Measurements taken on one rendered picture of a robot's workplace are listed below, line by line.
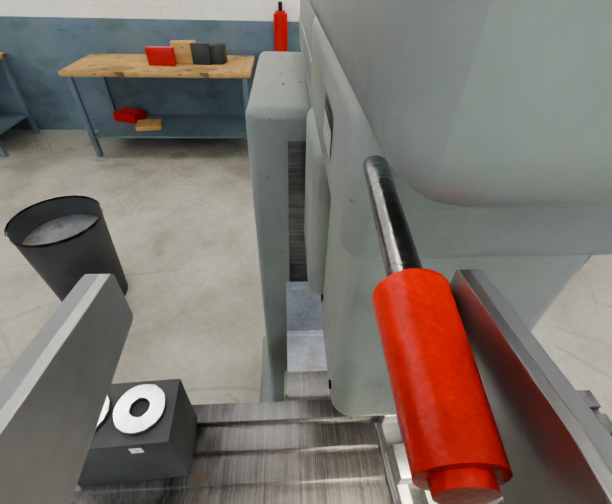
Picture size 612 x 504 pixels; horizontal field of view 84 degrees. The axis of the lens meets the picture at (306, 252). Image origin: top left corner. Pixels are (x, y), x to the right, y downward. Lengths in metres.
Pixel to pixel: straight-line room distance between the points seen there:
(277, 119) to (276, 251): 0.33
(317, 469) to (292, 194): 0.59
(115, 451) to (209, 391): 1.31
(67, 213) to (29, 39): 3.02
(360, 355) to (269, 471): 0.54
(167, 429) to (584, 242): 0.66
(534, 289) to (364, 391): 0.21
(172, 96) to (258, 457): 4.42
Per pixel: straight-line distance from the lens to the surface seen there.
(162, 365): 2.20
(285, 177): 0.74
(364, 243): 0.20
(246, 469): 0.87
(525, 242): 0.25
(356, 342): 0.35
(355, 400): 0.45
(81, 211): 2.59
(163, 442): 0.72
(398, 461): 0.78
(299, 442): 0.88
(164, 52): 4.14
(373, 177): 0.16
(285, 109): 0.69
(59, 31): 5.13
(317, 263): 0.52
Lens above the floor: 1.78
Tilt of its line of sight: 41 degrees down
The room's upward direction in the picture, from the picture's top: 2 degrees clockwise
